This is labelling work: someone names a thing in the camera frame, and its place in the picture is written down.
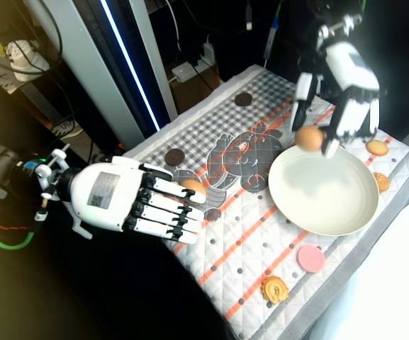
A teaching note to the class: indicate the brown egg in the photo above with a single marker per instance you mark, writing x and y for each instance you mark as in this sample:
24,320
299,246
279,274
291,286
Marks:
309,139
191,185

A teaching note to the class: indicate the cream round plate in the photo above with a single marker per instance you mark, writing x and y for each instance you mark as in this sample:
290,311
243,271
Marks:
324,191

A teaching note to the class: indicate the black and white sneaker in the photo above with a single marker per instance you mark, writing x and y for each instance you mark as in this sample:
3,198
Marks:
66,128

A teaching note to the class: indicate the chocolate sandwich cookie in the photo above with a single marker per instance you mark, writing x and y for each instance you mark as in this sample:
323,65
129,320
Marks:
174,157
243,99

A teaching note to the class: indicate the grey column with blue light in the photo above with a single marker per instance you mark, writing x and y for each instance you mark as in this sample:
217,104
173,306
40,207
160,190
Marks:
101,71

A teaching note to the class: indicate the brown cardboard box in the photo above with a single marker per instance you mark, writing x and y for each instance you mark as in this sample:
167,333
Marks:
197,90

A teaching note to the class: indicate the white power adapter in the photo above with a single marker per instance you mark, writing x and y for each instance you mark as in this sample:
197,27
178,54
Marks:
184,72

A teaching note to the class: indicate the grey quilt with bear print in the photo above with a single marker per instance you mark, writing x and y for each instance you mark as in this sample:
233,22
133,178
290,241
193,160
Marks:
246,226

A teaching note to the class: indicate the swirl butter cookie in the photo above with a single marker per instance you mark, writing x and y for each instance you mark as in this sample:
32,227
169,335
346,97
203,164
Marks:
275,289

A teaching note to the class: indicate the pink round biscuit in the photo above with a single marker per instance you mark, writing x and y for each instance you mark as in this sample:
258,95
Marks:
310,258

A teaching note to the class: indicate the plain round golden biscuit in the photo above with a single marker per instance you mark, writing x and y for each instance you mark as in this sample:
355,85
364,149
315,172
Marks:
377,147

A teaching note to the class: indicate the orange ridged biscuit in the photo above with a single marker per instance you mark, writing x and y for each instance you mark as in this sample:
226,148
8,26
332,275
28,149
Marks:
383,182

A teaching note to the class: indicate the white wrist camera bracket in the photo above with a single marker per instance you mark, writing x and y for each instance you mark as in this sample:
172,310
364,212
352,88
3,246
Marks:
82,230

